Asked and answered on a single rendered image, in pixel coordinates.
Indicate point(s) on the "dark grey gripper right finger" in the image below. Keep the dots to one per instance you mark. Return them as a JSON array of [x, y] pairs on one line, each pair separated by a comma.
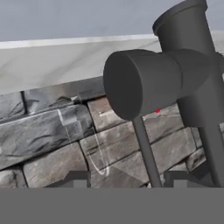
[[175, 176]]

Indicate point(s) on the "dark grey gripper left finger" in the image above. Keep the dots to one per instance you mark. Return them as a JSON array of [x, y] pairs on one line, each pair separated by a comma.
[[79, 176]]

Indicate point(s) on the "clear glass vessel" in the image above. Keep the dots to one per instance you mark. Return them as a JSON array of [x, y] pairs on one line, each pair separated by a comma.
[[70, 118]]

